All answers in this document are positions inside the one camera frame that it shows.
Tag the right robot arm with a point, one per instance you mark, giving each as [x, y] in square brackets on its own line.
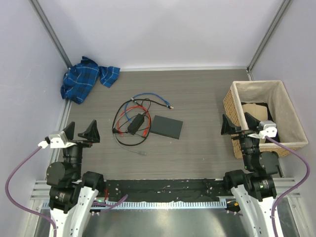
[255, 191]

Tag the beige cap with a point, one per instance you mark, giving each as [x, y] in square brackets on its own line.
[260, 112]

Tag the black network switch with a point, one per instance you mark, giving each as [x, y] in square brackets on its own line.
[166, 127]

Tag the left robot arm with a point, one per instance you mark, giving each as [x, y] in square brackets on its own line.
[72, 192]

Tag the blue plaid cloth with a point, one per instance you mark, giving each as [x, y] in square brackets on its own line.
[79, 80]

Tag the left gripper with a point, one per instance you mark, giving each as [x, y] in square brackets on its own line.
[92, 134]

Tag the wicker basket with liner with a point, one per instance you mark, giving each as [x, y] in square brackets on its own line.
[266, 100]

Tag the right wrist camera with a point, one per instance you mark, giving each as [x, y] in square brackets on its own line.
[265, 129]

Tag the slotted cable duct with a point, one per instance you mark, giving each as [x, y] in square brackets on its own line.
[221, 204]

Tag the black garment in basket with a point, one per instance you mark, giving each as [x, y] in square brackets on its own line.
[265, 104]

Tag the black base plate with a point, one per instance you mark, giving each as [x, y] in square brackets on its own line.
[168, 190]

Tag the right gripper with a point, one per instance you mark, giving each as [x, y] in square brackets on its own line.
[227, 127]

